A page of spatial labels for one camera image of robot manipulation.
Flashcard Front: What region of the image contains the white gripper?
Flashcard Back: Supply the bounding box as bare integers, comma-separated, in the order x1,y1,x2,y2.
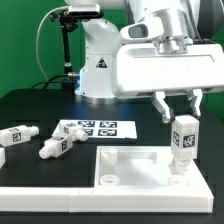
111,22,224,123

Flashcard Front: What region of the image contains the white square tabletop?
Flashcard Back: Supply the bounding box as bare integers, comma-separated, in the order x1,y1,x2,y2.
94,146,202,187

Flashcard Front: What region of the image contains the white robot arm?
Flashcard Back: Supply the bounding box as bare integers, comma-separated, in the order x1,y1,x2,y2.
64,0,224,123

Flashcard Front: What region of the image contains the white L-shaped fence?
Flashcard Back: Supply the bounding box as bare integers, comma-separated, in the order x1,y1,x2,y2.
0,149,214,214

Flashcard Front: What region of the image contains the paper sheet with markers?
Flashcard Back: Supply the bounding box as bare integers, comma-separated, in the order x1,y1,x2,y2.
53,120,137,139

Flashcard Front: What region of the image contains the white block at left edge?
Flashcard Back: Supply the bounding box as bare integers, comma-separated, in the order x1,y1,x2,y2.
0,148,6,169

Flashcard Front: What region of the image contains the black cable at base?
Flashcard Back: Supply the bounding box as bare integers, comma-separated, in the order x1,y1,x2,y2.
31,74,80,90

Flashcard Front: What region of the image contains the black camera on stand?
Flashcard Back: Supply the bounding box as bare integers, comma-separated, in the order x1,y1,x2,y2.
44,8,103,90

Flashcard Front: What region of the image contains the white cable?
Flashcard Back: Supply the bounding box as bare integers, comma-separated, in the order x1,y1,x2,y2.
35,5,70,82

